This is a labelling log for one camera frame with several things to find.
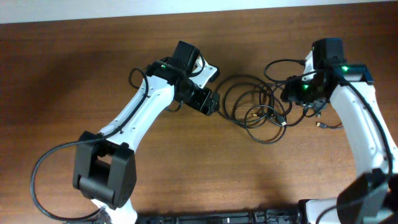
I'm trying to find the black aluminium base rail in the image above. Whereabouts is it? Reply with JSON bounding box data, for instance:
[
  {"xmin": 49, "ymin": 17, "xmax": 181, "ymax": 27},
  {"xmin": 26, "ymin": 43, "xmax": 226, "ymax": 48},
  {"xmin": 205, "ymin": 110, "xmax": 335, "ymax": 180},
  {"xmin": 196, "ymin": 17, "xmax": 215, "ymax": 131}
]
[{"xmin": 136, "ymin": 208, "xmax": 302, "ymax": 224}]

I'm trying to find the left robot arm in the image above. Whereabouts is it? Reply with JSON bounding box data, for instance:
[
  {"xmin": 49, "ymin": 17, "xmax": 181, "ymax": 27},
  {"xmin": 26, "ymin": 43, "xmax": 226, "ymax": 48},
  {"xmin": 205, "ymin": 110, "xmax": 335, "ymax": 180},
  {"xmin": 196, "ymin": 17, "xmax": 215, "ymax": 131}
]
[{"xmin": 72, "ymin": 41, "xmax": 220, "ymax": 223}]

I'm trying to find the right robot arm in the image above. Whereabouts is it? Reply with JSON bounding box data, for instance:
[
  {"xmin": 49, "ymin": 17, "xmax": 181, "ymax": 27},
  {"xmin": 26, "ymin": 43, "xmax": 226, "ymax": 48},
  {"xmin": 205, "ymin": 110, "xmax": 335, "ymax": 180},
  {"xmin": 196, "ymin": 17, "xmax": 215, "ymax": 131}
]
[{"xmin": 280, "ymin": 38, "xmax": 397, "ymax": 223}]

